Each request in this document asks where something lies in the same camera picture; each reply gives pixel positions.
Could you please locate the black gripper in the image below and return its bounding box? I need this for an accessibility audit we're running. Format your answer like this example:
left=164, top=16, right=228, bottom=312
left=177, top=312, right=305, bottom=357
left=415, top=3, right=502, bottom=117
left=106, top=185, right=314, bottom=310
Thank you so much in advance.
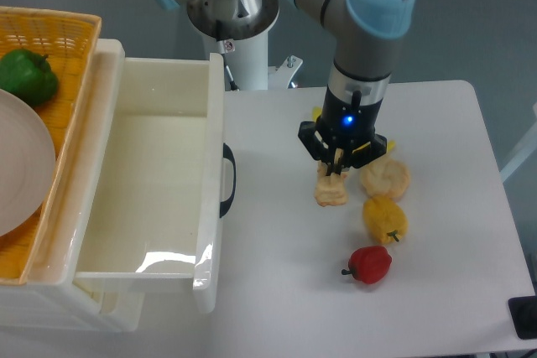
left=298, top=90, right=388, bottom=176

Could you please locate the square bread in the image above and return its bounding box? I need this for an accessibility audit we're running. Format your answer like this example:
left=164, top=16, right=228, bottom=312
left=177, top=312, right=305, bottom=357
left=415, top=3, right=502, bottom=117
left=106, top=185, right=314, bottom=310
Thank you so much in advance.
left=314, top=162, right=348, bottom=207

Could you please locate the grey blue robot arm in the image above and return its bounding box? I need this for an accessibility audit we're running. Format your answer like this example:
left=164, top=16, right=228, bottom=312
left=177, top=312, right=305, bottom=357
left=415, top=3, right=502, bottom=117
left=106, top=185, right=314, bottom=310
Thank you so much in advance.
left=156, top=0, right=415, bottom=176

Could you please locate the round bread roll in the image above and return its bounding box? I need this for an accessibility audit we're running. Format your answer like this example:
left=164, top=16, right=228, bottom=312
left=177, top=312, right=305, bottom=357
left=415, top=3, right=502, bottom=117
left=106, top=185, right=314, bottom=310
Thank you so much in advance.
left=360, top=156, right=411, bottom=199

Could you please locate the upper white drawer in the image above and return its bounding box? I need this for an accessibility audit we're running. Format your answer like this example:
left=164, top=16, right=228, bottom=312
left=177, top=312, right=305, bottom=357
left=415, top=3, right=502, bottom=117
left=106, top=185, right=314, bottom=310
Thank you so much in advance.
left=75, top=54, right=225, bottom=314

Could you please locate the white drawer cabinet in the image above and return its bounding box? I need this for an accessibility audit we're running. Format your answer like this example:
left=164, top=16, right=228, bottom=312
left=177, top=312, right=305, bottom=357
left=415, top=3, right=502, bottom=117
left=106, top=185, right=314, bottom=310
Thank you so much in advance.
left=1, top=39, right=143, bottom=332

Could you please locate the yellow banana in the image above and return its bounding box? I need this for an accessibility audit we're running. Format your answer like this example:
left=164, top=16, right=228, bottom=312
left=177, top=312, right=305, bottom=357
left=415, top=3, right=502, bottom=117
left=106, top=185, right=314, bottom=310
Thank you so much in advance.
left=311, top=106, right=396, bottom=153

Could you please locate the yellow bell pepper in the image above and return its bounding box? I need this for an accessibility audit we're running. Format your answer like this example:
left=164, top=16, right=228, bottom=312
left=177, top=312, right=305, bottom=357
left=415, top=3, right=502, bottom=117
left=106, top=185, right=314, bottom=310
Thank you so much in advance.
left=362, top=195, right=409, bottom=245

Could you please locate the red bell pepper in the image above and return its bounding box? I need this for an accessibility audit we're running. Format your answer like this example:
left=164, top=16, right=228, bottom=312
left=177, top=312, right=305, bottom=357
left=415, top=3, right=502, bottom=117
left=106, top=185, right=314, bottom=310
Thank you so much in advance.
left=341, top=246, right=392, bottom=285

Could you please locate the black device at edge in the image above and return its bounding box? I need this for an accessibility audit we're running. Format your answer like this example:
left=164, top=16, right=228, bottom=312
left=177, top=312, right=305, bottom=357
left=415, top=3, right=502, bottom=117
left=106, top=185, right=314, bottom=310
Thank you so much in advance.
left=508, top=296, right=537, bottom=340

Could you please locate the orange woven basket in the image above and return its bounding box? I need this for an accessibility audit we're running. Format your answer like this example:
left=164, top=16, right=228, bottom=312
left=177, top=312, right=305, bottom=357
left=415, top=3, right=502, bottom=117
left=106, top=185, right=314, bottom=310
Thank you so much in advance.
left=1, top=6, right=102, bottom=286

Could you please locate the beige plate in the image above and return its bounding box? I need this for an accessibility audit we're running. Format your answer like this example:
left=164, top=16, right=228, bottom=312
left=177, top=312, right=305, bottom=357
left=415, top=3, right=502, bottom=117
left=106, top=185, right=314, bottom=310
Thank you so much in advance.
left=1, top=91, right=55, bottom=235

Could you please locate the green bell pepper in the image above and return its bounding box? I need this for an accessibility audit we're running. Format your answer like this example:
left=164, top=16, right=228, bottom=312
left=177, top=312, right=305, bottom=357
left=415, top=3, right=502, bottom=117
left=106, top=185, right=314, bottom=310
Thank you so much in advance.
left=1, top=49, right=59, bottom=106

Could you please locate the black drawer handle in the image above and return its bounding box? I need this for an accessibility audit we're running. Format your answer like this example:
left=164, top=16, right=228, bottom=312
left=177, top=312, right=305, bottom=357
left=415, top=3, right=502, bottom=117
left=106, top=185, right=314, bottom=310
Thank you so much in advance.
left=220, top=143, right=237, bottom=218

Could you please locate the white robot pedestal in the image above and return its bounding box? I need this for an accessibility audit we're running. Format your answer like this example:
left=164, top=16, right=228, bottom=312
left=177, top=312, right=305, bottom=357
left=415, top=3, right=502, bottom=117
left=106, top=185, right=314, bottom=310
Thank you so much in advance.
left=186, top=0, right=304, bottom=91

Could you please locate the white frame bar right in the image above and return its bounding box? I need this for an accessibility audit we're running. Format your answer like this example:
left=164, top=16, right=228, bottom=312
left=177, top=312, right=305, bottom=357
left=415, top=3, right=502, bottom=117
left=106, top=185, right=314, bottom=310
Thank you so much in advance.
left=499, top=121, right=536, bottom=184

